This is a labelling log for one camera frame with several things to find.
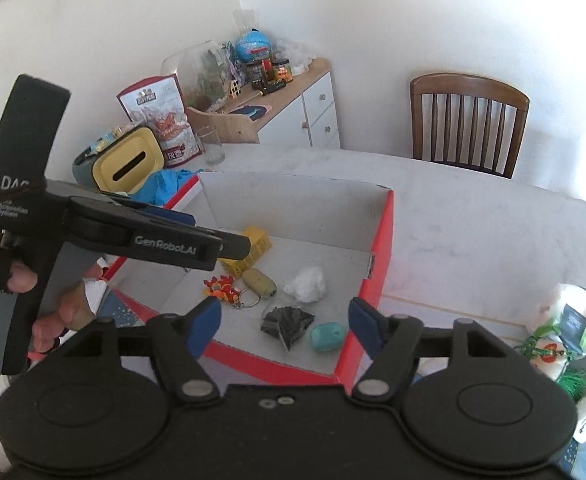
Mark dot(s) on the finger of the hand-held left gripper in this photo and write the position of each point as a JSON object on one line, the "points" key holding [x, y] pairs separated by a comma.
{"points": [[173, 217], [103, 227]]}

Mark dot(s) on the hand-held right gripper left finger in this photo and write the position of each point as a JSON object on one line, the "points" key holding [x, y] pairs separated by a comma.
{"points": [[204, 327]]}

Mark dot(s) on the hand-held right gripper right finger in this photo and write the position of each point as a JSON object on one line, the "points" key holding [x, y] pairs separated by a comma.
{"points": [[365, 327]]}

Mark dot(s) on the teal soft ball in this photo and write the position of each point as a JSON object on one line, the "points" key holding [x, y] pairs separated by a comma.
{"points": [[329, 337]]}

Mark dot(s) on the beige capsule toy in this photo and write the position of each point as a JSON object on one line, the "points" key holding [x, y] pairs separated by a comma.
{"points": [[260, 282]]}

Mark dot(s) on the white plastic packet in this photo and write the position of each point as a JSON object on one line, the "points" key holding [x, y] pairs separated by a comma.
{"points": [[305, 285]]}

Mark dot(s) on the black clear packet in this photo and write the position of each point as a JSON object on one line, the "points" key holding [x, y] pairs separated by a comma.
{"points": [[288, 322]]}

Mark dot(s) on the yellow toy block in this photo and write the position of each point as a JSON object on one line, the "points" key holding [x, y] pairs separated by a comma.
{"points": [[259, 245]]}

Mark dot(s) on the red and white cardboard box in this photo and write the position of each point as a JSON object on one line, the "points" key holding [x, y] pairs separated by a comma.
{"points": [[323, 220]]}

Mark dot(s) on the egg-shaped plush pendant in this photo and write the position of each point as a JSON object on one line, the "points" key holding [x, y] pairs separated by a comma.
{"points": [[553, 360]]}

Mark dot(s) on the white plastic bag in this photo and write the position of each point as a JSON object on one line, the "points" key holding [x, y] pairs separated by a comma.
{"points": [[568, 295]]}

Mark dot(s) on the green tassel ornament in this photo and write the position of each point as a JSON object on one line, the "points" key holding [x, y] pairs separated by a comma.
{"points": [[578, 385]]}

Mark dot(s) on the person's left hand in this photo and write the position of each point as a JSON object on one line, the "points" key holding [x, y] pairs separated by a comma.
{"points": [[23, 277]]}

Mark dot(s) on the blue cloth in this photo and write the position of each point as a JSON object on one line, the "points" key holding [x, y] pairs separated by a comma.
{"points": [[165, 185]]}

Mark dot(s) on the yellow tissue box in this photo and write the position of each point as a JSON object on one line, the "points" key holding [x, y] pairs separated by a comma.
{"points": [[128, 160]]}

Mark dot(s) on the clear drinking glass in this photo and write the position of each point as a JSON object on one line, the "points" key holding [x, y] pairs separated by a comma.
{"points": [[212, 147]]}

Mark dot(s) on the red and white snack bag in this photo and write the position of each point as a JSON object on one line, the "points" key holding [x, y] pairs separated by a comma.
{"points": [[163, 120]]}

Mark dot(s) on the blue whale-shaped pad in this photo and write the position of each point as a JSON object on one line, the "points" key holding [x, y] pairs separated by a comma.
{"points": [[250, 111]]}

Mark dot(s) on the colourful puzzle cube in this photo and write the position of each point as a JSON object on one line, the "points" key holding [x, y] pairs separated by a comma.
{"points": [[235, 89]]}

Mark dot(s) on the glass fish bowl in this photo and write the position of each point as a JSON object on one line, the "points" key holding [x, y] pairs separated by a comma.
{"points": [[198, 70]]}

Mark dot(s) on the black hand tool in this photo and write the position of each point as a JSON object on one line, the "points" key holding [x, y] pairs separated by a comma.
{"points": [[268, 90]]}

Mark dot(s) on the dark glass jar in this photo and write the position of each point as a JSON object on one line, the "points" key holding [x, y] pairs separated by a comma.
{"points": [[255, 75]]}

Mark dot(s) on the white sideboard cabinet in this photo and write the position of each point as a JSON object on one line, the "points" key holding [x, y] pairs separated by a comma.
{"points": [[318, 110]]}

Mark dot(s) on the orange label jar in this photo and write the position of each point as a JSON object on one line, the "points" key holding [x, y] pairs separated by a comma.
{"points": [[283, 71]]}

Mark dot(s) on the blue globe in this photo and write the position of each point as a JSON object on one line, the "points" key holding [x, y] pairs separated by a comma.
{"points": [[253, 45]]}

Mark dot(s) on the clear crumpled plastic bag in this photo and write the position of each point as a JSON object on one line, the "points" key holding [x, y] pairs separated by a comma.
{"points": [[295, 55]]}

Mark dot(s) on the dark blue small box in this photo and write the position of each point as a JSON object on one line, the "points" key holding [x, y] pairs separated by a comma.
{"points": [[575, 325]]}

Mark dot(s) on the wooden slat-back chair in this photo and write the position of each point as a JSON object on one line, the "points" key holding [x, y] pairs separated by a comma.
{"points": [[468, 85]]}

